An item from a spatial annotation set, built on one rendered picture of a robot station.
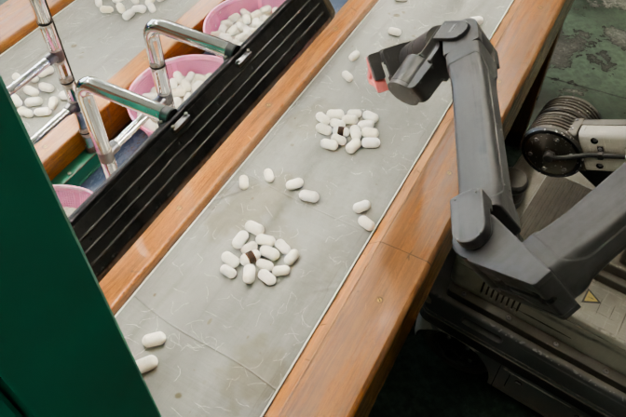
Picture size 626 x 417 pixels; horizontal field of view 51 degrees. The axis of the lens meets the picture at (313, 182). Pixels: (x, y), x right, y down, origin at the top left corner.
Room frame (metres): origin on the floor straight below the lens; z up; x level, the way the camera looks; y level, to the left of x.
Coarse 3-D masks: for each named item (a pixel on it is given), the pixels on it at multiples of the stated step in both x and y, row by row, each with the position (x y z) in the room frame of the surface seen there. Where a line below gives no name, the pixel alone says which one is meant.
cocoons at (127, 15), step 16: (96, 0) 1.41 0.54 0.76; (112, 0) 1.42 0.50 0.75; (160, 0) 1.42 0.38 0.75; (128, 16) 1.35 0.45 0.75; (32, 80) 1.11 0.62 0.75; (16, 96) 1.05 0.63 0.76; (32, 96) 1.07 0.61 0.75; (64, 96) 1.06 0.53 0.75; (32, 112) 1.01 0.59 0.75; (48, 112) 1.01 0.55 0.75
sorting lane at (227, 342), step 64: (384, 0) 1.43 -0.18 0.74; (448, 0) 1.43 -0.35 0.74; (512, 0) 1.42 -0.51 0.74; (384, 64) 1.17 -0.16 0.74; (384, 128) 0.97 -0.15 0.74; (256, 192) 0.80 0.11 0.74; (320, 192) 0.79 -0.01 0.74; (384, 192) 0.79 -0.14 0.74; (192, 256) 0.65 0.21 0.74; (320, 256) 0.65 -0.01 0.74; (128, 320) 0.52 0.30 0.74; (192, 320) 0.52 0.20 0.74; (256, 320) 0.52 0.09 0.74; (320, 320) 0.52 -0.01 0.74; (192, 384) 0.41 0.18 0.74; (256, 384) 0.41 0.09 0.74
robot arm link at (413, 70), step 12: (444, 24) 0.82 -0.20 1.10; (456, 24) 0.81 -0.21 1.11; (468, 24) 0.79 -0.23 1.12; (444, 36) 0.79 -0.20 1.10; (456, 36) 0.78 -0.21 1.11; (408, 60) 0.81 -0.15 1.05; (420, 60) 0.80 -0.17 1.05; (432, 60) 0.78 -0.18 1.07; (444, 60) 0.79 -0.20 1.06; (396, 72) 0.80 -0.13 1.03; (408, 72) 0.78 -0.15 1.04; (420, 72) 0.77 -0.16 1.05; (432, 72) 0.77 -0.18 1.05; (444, 72) 0.78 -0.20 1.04; (396, 84) 0.77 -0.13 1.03; (408, 84) 0.76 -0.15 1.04; (420, 84) 0.75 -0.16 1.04; (432, 84) 0.76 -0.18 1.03; (396, 96) 0.78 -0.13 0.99; (408, 96) 0.76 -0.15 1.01; (420, 96) 0.75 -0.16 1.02
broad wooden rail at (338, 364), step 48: (528, 0) 1.39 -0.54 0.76; (528, 48) 1.20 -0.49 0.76; (432, 144) 0.91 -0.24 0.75; (432, 192) 0.77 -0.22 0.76; (384, 240) 0.66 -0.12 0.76; (432, 240) 0.66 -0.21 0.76; (384, 288) 0.57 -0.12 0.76; (336, 336) 0.48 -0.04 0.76; (384, 336) 0.48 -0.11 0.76; (288, 384) 0.41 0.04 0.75; (336, 384) 0.40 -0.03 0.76
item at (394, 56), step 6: (408, 42) 0.91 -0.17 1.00; (390, 48) 0.89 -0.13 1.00; (396, 48) 0.90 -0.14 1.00; (402, 48) 0.89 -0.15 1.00; (408, 48) 0.87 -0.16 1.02; (384, 54) 0.88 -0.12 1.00; (390, 54) 0.89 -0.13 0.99; (396, 54) 0.89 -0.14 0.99; (402, 54) 0.88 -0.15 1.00; (408, 54) 0.86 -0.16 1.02; (384, 60) 0.88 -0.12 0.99; (390, 60) 0.88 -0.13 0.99; (396, 60) 0.88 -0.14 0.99; (402, 60) 0.87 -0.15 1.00; (390, 66) 0.87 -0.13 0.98; (396, 66) 0.87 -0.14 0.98; (390, 72) 0.86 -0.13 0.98; (390, 78) 0.86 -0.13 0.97
